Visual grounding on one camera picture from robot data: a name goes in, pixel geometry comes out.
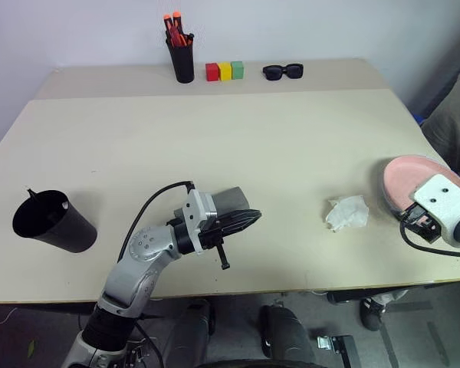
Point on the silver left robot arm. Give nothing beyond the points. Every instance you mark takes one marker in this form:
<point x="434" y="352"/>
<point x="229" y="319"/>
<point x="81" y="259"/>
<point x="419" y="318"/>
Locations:
<point x="142" y="249"/>

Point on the orange black pen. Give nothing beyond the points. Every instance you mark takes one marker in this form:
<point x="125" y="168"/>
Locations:
<point x="177" y="16"/>
<point x="166" y="19"/>
<point x="183" y="40"/>

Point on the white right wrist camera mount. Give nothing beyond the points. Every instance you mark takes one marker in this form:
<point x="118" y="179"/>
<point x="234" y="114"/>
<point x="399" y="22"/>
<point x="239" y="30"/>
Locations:
<point x="444" y="203"/>

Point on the black stand with metal bracket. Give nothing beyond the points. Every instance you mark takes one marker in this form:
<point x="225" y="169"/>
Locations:
<point x="341" y="350"/>

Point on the pink round plate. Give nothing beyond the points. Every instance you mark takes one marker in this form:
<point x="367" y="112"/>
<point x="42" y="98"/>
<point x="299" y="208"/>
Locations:
<point x="402" y="176"/>

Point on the black pen holder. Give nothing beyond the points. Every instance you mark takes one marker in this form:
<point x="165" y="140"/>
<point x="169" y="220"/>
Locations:
<point x="183" y="63"/>

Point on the black white shoe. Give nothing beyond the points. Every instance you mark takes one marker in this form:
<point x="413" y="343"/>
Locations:
<point x="372" y="316"/>

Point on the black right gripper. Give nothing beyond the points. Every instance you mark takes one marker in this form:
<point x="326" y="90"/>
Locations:
<point x="431" y="232"/>

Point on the black sunglasses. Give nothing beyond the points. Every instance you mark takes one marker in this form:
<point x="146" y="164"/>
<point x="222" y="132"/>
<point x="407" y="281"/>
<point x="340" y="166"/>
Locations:
<point x="272" y="72"/>

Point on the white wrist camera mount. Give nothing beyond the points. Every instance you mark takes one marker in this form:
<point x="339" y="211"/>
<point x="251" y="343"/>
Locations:
<point x="199" y="209"/>
<point x="444" y="203"/>

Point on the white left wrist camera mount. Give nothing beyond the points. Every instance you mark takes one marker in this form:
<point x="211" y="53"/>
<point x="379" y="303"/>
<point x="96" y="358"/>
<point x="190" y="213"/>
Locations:
<point x="199" y="209"/>

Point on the black plastic cup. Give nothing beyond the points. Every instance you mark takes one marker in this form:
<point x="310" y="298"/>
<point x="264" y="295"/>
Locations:
<point x="61" y="230"/>

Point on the dark rounded shape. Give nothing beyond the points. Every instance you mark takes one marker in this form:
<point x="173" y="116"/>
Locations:
<point x="188" y="333"/>
<point x="287" y="337"/>

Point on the yellow cube block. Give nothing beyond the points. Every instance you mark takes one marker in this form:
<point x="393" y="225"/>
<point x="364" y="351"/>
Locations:
<point x="225" y="71"/>

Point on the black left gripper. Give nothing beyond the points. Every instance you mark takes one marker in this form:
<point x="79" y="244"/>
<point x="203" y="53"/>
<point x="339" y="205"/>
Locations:
<point x="211" y="235"/>

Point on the red cube block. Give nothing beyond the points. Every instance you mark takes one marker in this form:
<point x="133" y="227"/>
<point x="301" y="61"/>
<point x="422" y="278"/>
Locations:
<point x="212" y="73"/>

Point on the green cube block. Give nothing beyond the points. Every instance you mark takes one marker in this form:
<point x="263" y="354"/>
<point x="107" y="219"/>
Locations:
<point x="237" y="70"/>

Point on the white crumpled tissue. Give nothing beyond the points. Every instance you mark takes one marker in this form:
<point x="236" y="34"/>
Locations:
<point x="349" y="212"/>

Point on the person in grey clothing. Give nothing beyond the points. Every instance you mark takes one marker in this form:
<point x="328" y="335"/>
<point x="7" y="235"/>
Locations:
<point x="452" y="126"/>

